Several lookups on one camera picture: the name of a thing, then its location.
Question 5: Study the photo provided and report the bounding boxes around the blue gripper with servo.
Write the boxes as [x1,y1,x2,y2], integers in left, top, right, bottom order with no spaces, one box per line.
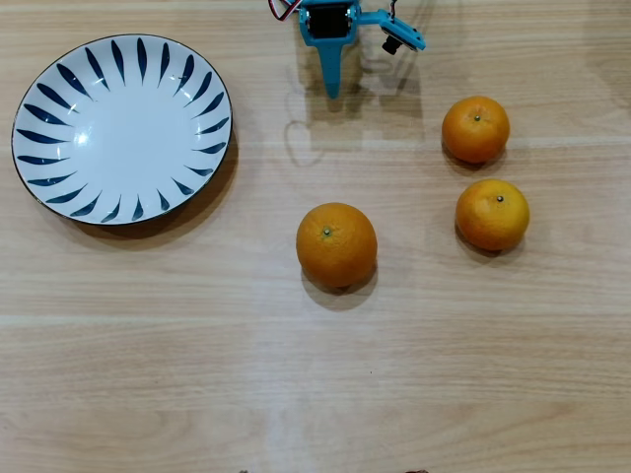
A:
[298,0,364,100]

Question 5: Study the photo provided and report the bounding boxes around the small deep orange mandarin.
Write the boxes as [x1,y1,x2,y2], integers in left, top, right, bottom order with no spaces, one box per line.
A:
[441,95,511,165]

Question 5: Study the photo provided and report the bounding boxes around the large dimpled orange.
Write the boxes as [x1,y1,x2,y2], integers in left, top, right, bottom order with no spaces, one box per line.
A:
[295,202,380,290]

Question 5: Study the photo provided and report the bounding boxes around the small yellowish orange mandarin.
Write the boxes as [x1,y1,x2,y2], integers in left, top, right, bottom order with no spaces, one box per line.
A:
[455,178,531,252]

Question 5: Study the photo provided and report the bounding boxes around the white plate with blue strokes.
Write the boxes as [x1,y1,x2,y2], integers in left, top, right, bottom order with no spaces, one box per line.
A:
[10,33,234,227]

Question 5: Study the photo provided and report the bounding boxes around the red and white servo wires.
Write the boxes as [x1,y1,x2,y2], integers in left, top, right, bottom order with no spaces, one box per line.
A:
[267,0,303,24]

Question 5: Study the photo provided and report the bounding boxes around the blue wrist camera module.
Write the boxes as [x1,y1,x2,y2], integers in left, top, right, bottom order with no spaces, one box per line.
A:
[359,8,428,56]

